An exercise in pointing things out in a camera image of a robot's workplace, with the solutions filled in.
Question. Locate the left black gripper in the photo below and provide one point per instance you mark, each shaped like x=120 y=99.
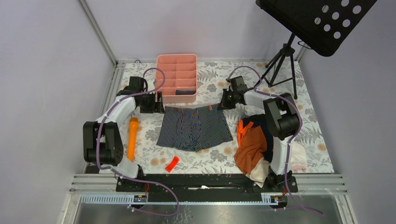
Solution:
x=156 y=107

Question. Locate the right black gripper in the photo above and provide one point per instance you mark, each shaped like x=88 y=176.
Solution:
x=224 y=104

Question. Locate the navy underwear beige waistband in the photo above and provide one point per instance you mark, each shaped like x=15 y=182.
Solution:
x=184 y=92

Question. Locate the orange toy microphone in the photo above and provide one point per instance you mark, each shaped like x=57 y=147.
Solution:
x=133 y=128

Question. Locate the striped navy garment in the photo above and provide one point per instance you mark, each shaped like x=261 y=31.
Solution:
x=194 y=129

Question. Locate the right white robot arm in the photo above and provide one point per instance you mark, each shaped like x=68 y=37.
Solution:
x=283 y=122

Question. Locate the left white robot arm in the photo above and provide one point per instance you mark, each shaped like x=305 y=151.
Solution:
x=102 y=143

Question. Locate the black garment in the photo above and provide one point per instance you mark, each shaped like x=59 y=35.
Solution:
x=256 y=119

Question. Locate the navy garment orange lettering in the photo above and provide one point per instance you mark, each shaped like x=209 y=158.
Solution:
x=268 y=154

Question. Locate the pink divided organizer tray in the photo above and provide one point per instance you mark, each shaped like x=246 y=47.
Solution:
x=180 y=74

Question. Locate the small red plastic piece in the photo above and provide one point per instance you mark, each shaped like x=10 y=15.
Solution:
x=172 y=164

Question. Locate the white cream garment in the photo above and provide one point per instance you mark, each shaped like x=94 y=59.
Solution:
x=298 y=163

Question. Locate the black music stand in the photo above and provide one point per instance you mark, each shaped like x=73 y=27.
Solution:
x=321 y=24

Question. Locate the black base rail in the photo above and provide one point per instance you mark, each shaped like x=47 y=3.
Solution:
x=199 y=188

